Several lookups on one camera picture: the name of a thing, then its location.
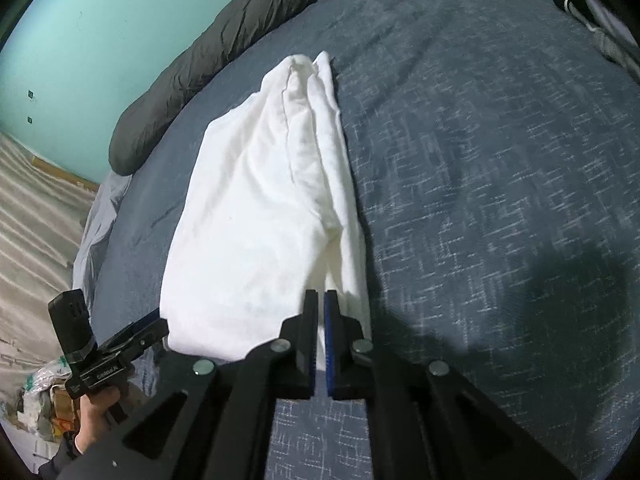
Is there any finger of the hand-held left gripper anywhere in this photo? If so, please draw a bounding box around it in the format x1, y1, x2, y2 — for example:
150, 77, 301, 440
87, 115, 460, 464
97, 318, 170, 362
126, 308, 162, 333

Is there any light grey blanket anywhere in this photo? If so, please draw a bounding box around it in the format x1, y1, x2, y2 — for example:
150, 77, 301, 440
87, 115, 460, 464
72, 172, 133, 313

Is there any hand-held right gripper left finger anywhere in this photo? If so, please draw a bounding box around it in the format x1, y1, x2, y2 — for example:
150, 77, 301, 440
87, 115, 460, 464
62, 289, 319, 480

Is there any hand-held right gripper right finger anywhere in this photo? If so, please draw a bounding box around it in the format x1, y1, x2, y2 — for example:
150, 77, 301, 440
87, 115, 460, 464
324, 290, 576, 480

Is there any crumpled plastic bag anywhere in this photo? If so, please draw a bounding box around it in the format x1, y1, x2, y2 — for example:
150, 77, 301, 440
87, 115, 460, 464
15, 355, 81, 443

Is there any dark grey long pillow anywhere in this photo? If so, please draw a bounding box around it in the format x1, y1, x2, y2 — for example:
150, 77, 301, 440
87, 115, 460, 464
109, 0, 416, 177

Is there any person's left forearm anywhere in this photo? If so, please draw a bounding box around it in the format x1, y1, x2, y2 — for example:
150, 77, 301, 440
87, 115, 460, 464
37, 430, 108, 480

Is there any blue-grey bed sheet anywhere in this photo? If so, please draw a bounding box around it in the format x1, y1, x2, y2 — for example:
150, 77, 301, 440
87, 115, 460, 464
75, 0, 640, 480

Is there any person's left hand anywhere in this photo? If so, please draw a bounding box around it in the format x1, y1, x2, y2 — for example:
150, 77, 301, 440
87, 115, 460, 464
74, 384, 124, 455

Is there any grey folded garment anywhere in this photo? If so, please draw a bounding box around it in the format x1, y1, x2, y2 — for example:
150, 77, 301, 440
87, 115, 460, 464
582, 0, 640, 81

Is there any white t-shirt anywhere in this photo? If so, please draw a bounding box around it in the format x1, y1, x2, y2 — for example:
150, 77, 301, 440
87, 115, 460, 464
160, 51, 373, 363

